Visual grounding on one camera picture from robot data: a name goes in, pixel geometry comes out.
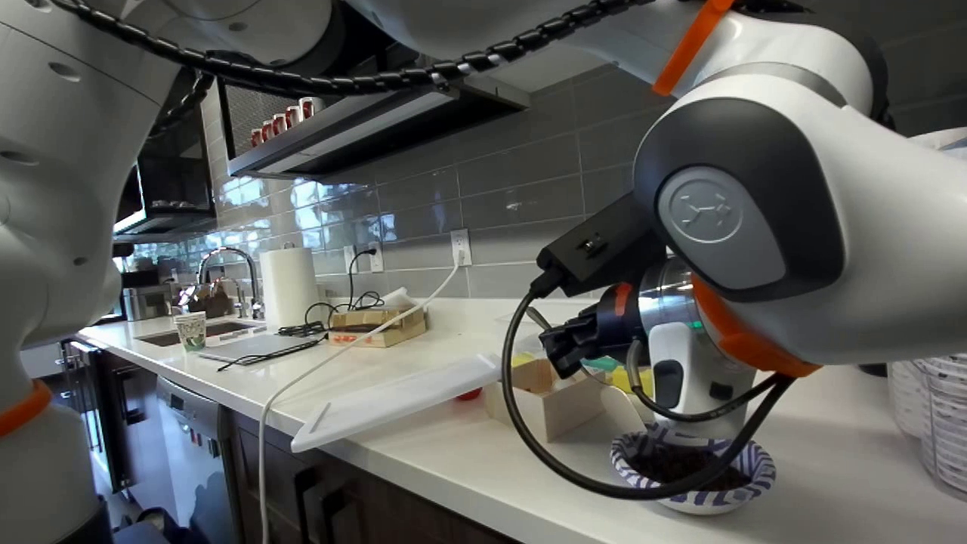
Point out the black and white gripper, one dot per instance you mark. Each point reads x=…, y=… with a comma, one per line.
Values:
x=691, y=371

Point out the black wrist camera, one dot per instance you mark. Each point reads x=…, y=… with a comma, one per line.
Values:
x=619, y=242

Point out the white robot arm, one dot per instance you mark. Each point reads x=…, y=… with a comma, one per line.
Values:
x=813, y=235

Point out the small paper cup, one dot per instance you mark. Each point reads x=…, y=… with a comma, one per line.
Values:
x=191, y=330

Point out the paper towel roll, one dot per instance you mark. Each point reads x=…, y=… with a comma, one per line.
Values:
x=287, y=285

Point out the dark tablet on counter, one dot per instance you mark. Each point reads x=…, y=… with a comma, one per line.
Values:
x=255, y=350

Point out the small wooden box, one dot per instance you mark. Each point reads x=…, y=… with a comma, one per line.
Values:
x=554, y=405

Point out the stack of wooden boxes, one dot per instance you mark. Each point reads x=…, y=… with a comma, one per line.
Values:
x=378, y=326

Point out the white plastic tray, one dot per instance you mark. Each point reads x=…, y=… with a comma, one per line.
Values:
x=391, y=400

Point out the blue patterned paper bowl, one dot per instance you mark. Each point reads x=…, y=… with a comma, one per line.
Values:
x=664, y=454

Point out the sink faucet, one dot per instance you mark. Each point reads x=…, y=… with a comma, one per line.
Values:
x=236, y=272

